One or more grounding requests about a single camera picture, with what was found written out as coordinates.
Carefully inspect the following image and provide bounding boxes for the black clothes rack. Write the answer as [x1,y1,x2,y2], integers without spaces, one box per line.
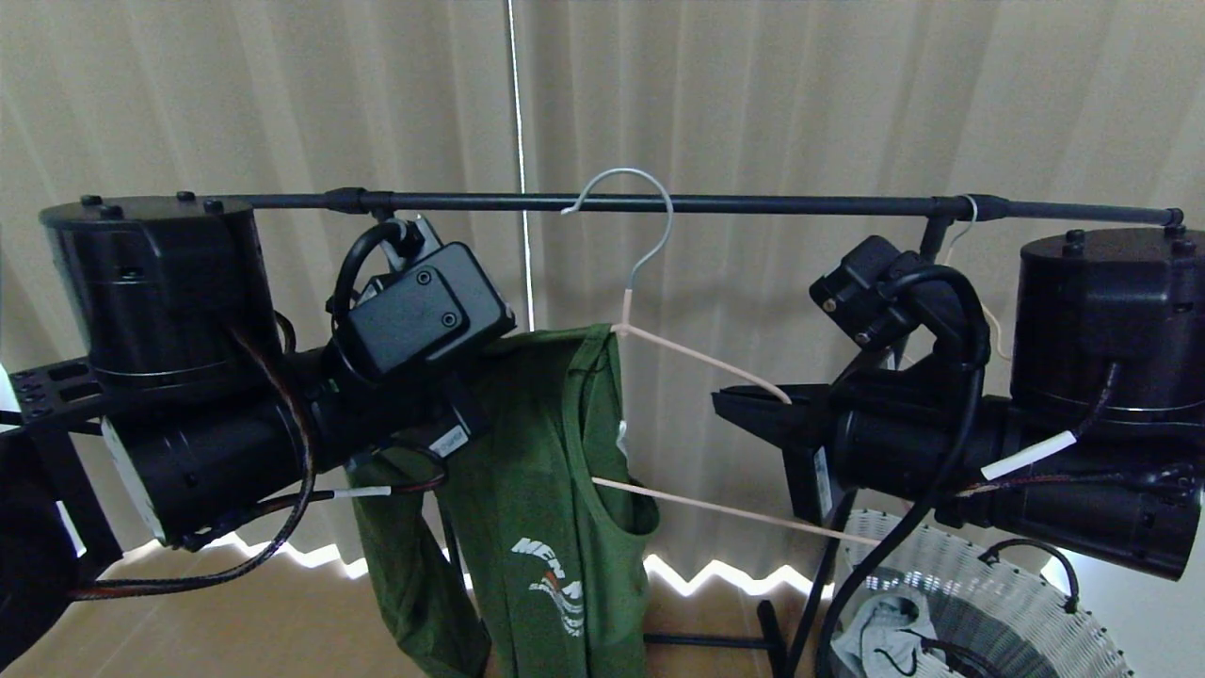
[226,186,1185,678]

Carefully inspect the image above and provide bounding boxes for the green long-sleeved shirt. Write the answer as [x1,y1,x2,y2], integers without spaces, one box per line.
[346,323,660,678]

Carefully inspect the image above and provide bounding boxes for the white laundry basket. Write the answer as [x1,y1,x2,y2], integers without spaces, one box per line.
[828,508,1135,678]

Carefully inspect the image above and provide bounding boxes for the beige curtain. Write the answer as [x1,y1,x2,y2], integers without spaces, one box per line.
[0,0,1205,604]

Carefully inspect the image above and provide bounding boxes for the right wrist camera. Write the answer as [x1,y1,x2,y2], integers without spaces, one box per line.
[810,235,991,370]

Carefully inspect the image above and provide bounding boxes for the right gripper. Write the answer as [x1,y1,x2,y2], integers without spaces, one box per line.
[781,372,1020,525]

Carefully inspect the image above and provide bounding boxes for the pale grey shorts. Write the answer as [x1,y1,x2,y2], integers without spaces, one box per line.
[833,589,942,678]

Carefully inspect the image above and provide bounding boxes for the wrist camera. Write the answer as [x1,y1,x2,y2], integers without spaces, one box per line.
[329,215,517,387]
[810,235,991,370]

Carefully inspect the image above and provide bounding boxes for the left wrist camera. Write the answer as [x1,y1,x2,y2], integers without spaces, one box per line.
[329,215,517,387]

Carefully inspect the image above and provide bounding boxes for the pink clothes hanger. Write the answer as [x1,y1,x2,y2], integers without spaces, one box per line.
[562,168,886,549]
[941,195,1014,364]

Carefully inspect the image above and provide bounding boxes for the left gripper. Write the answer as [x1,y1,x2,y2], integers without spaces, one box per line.
[301,348,492,472]

